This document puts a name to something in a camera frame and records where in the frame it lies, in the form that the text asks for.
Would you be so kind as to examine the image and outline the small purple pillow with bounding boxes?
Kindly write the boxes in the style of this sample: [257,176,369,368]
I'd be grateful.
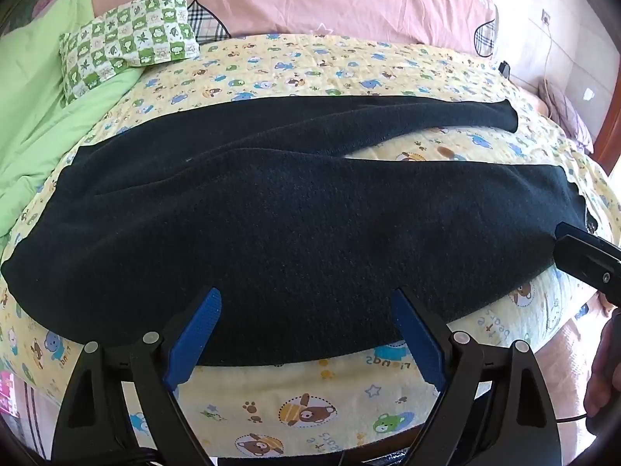
[539,82,595,154]

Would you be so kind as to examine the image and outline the person's right hand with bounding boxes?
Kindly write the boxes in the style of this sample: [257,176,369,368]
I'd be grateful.
[583,311,621,419]

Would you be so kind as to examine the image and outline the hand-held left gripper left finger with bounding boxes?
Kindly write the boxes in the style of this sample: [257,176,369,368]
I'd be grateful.
[52,287,223,466]

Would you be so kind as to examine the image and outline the pink bed skirt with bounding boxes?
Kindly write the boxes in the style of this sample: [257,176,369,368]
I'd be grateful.
[529,301,608,447]

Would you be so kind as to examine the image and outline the green checkered pillow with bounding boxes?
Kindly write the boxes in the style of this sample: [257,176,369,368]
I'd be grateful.
[59,0,201,106]

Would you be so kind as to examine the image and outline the yellow bear-print bed sheet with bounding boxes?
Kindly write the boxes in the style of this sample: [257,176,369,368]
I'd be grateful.
[0,33,621,462]

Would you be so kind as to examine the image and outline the white cable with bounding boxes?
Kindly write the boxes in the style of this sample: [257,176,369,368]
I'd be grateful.
[538,23,555,103]

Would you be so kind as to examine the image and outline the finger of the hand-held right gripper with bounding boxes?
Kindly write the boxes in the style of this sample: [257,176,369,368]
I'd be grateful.
[554,222,621,308]

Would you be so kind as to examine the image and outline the black pants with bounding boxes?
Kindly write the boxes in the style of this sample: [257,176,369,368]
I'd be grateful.
[1,95,589,368]

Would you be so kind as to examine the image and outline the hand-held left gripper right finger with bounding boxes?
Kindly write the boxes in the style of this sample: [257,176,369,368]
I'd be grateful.
[390,287,562,466]

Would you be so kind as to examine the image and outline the green blanket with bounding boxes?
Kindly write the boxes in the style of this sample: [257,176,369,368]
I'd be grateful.
[0,0,145,234]

